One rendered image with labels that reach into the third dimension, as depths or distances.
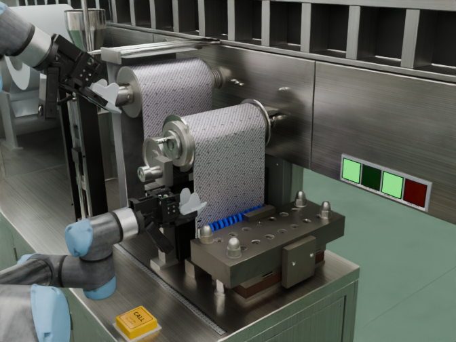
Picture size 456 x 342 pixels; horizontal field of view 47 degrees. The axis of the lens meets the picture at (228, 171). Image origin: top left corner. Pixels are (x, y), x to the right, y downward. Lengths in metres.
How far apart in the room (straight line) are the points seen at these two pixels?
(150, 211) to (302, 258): 0.40
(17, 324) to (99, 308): 0.52
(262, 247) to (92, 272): 0.40
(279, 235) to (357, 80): 0.43
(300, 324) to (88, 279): 0.54
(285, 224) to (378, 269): 1.89
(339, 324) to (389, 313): 1.37
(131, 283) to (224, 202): 0.32
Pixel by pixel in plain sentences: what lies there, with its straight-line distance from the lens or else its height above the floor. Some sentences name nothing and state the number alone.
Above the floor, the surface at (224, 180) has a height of 1.14.
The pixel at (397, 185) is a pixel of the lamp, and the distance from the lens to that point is 1.27.
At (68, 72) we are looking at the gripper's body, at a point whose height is 1.46.
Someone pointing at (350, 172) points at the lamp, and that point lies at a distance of 1.35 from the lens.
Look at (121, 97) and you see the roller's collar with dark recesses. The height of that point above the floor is 1.34.
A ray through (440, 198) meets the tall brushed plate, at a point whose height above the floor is 1.19.
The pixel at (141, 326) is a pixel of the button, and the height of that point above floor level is 0.92.
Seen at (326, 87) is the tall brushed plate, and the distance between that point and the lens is 1.35.
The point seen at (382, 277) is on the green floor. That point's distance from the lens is 3.17.
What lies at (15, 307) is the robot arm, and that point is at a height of 1.20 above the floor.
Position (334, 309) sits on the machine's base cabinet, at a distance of 1.49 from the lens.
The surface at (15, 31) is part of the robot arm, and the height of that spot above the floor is 1.56.
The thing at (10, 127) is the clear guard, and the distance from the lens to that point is 2.18.
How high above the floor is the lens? 1.67
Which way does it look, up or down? 21 degrees down
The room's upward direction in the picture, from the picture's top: 1 degrees counter-clockwise
